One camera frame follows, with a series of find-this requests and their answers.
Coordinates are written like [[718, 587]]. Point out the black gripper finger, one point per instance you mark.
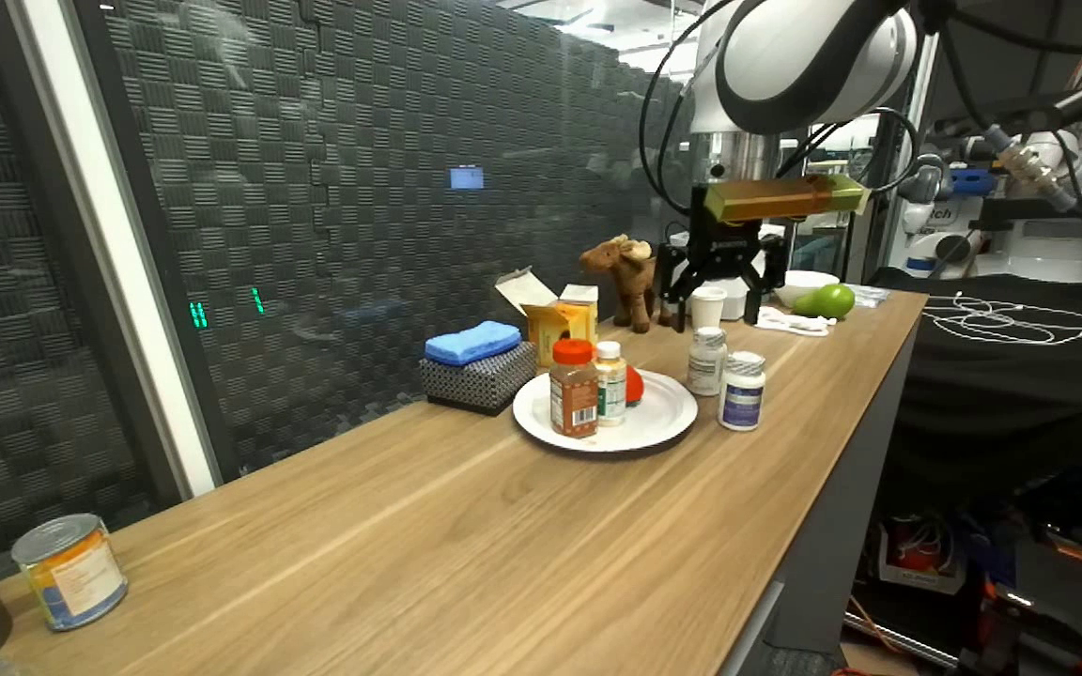
[[766, 284], [693, 284]]

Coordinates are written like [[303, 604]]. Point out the white lab equipment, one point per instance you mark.
[[1040, 239]]

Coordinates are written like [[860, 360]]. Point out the blue sponge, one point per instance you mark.
[[469, 343]]

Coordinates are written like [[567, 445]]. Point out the tin can with label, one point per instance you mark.
[[73, 577]]

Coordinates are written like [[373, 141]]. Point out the white pill bottle grey label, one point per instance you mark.
[[707, 360]]

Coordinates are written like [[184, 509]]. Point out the brown plush moose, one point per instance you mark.
[[621, 268]]

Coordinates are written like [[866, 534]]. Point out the white paper plate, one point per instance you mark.
[[653, 420]]

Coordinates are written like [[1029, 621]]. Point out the green toy fruit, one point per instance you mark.
[[830, 300]]

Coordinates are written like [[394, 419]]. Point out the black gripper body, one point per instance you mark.
[[730, 241]]

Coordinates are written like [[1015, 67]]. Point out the white bowl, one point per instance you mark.
[[802, 284]]

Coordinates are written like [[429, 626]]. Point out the brown spice bottle red lid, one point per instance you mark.
[[576, 390]]

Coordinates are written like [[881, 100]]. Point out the white napkin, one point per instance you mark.
[[789, 322]]

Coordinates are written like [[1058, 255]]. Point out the black cloth covered table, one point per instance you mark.
[[1015, 400]]

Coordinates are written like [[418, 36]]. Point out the white pill bottle blue label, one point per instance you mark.
[[742, 394]]

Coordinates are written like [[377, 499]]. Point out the red tomato ball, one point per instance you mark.
[[635, 384]]

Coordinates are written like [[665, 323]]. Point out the white paper cup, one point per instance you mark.
[[707, 307]]

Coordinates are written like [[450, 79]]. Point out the yellow cardboard box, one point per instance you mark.
[[552, 323]]

